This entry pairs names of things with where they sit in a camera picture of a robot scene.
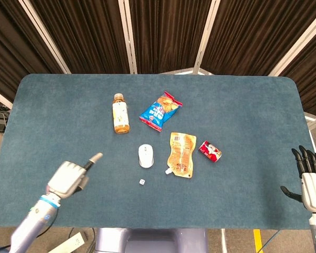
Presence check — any yellow spout pouch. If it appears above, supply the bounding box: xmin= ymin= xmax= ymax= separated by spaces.
xmin=165 ymin=132 xmax=197 ymax=179

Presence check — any blue chips bag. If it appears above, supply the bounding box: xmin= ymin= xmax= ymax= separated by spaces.
xmin=139 ymin=91 xmax=183 ymax=133

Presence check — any yellow tea bottle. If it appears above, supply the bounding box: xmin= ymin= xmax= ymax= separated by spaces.
xmin=112 ymin=93 xmax=131 ymax=134

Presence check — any white computer mouse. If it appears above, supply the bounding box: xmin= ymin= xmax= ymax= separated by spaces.
xmin=138 ymin=143 xmax=155 ymax=168

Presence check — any left robot hand silver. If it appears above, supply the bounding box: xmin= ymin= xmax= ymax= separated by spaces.
xmin=46 ymin=152 xmax=104 ymax=199

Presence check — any white power strip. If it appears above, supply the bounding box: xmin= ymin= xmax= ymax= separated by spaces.
xmin=47 ymin=232 xmax=86 ymax=253

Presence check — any blue table mat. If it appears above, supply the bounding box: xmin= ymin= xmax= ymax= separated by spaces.
xmin=0 ymin=73 xmax=316 ymax=230

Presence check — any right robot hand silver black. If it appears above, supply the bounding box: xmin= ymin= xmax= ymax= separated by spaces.
xmin=280 ymin=145 xmax=316 ymax=213

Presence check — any robot base grey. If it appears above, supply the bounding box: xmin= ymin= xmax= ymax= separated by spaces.
xmin=94 ymin=227 xmax=209 ymax=253

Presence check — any dark brown curtain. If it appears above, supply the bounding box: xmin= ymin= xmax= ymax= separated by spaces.
xmin=0 ymin=0 xmax=316 ymax=118

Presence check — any red drink can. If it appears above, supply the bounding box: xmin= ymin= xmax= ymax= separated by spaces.
xmin=198 ymin=140 xmax=223 ymax=163

